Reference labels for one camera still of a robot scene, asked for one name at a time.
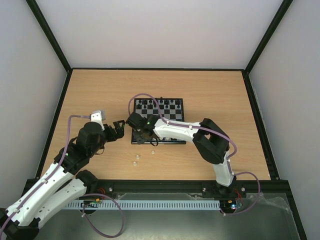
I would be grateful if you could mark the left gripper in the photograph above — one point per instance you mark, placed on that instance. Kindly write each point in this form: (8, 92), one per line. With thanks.
(113, 136)

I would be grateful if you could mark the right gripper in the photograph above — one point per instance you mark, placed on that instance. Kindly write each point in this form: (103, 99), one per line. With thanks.
(139, 136)

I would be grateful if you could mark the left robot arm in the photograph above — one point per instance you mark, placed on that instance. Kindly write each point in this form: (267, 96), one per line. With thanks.
(64, 181)

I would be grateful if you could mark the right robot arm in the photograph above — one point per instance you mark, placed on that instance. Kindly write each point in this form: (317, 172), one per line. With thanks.
(212, 143)

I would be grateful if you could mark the black and silver chessboard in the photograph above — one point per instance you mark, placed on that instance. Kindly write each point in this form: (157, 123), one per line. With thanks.
(171, 113)

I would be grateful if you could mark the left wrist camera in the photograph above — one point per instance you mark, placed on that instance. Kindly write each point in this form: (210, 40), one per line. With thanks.
(98, 117)

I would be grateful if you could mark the grey slotted cable duct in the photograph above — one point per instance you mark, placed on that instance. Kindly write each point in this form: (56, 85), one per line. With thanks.
(211, 205)

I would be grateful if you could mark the black aluminium frame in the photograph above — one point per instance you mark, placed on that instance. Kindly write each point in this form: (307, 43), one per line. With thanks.
(274, 185)

